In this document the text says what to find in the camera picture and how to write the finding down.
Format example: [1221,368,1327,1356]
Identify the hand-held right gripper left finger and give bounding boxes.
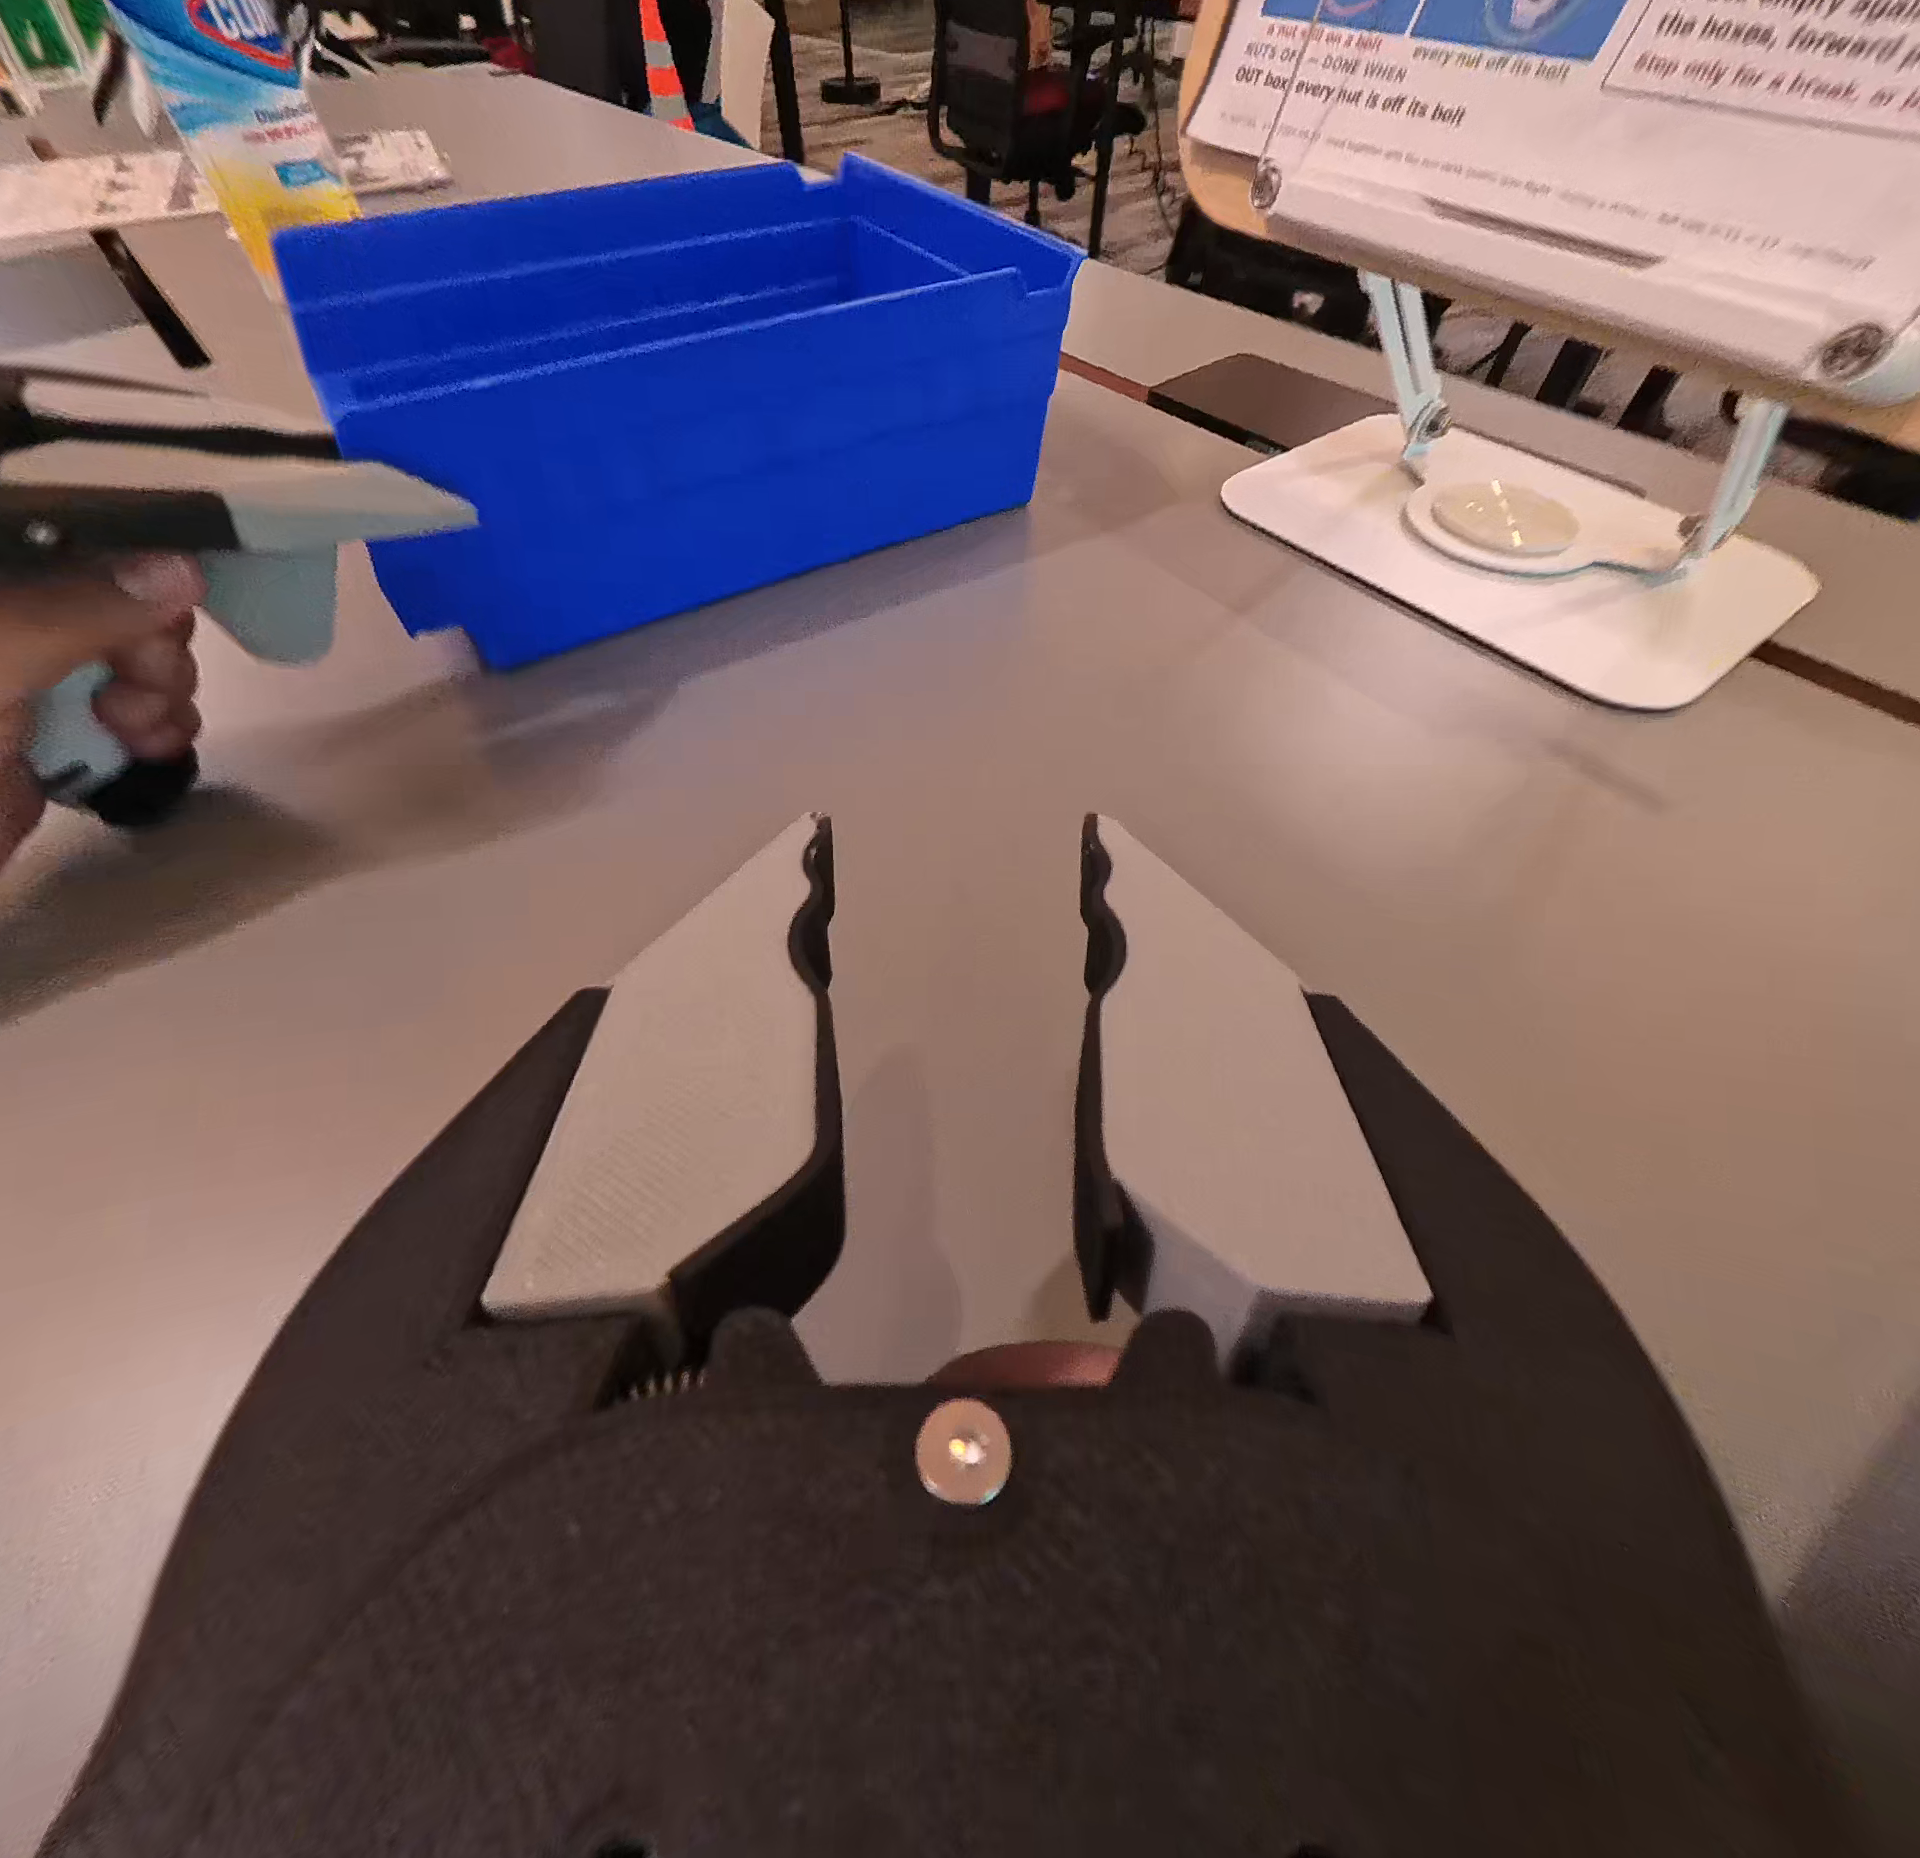
[480,812,849,1356]

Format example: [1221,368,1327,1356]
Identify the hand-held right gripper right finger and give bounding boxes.
[1072,812,1435,1371]

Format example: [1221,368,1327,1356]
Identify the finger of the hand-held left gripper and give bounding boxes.
[0,445,482,552]
[0,365,346,470]

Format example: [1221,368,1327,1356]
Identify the blue plastic bin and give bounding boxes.
[271,152,1086,675]

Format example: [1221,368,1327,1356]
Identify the person's left hand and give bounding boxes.
[0,552,207,875]

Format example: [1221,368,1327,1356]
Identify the printed paper sheets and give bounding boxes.
[0,131,452,249]

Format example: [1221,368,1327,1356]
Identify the disinfectant wipes canister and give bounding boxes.
[73,0,366,301]

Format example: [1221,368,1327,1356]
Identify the small green sign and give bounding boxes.
[0,0,119,83]

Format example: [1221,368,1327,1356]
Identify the orange traffic cone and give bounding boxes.
[638,0,700,134]

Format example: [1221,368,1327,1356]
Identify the black mesh office chair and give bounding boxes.
[919,0,1148,225]

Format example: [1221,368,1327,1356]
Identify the wooden backing board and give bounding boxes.
[1174,0,1920,458]

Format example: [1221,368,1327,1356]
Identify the desk cable cover flap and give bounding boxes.
[1153,355,1359,454]

